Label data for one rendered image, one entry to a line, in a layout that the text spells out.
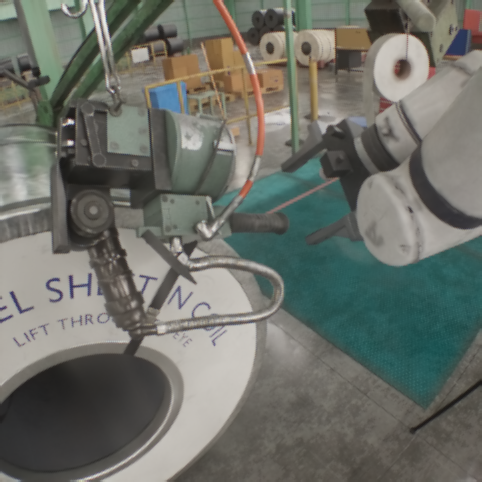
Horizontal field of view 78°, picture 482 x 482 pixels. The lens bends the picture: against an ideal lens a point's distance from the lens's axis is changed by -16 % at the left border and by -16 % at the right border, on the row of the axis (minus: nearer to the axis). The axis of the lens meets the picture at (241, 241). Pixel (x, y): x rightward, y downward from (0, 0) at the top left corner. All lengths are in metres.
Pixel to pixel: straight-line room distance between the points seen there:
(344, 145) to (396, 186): 0.23
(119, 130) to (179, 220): 0.15
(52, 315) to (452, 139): 0.67
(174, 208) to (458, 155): 0.36
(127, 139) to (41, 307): 0.37
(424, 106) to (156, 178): 0.35
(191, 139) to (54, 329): 0.46
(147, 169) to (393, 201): 0.32
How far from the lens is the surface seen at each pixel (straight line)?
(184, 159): 0.49
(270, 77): 8.55
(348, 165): 0.49
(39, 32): 5.24
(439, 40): 1.08
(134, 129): 0.50
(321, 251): 2.61
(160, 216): 0.48
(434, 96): 0.45
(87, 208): 0.46
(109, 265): 0.50
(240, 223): 0.57
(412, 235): 0.29
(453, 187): 0.27
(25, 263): 0.65
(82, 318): 0.73
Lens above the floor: 1.56
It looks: 34 degrees down
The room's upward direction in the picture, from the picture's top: 7 degrees counter-clockwise
